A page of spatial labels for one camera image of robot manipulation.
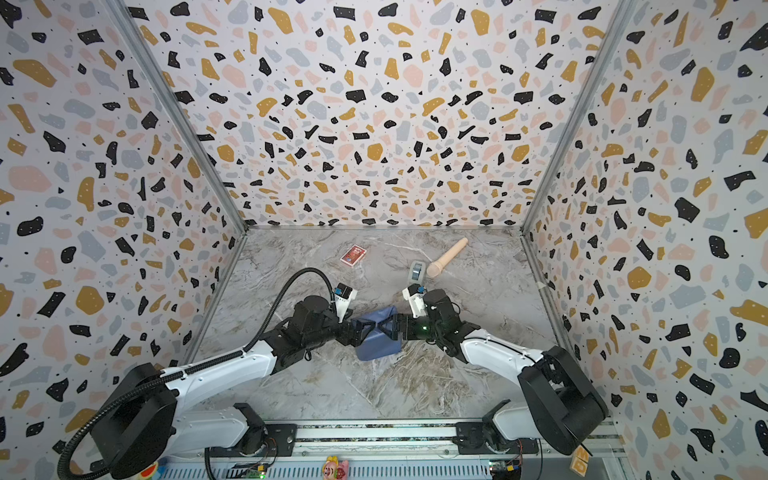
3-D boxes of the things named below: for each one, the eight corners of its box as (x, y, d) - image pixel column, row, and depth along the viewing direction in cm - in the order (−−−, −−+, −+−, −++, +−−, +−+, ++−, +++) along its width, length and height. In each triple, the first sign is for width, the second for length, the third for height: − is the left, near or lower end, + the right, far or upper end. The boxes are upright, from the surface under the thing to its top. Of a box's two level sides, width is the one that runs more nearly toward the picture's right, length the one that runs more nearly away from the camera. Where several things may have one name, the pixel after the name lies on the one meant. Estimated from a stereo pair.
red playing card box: (341, 261, 114) (340, 257, 112) (354, 247, 118) (354, 243, 117) (353, 267, 112) (353, 263, 110) (366, 253, 116) (366, 249, 115)
